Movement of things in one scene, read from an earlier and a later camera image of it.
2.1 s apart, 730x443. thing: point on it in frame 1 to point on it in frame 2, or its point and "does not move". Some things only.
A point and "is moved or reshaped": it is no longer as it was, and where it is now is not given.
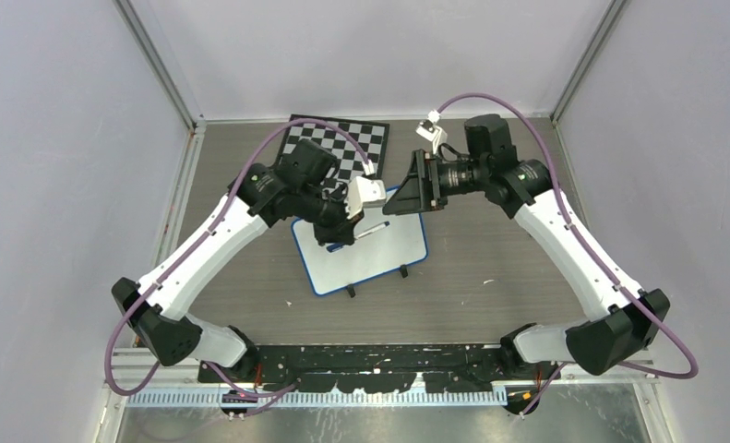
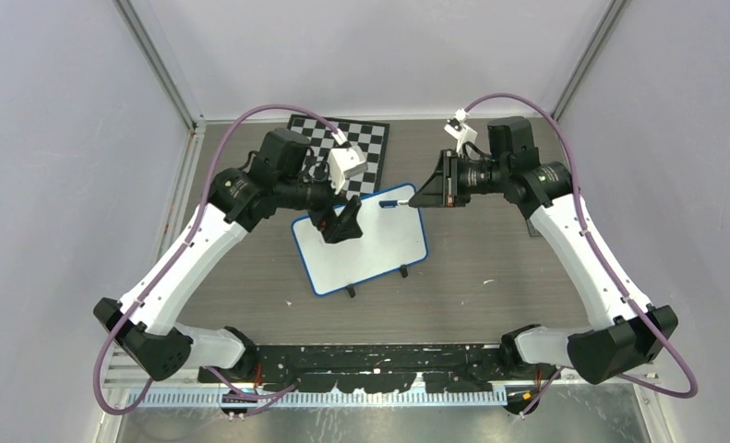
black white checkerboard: [372, 135] does not move
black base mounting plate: [381, 368] does not move
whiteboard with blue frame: [400, 244] does not move
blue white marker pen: [336, 246] is moved or reshaped
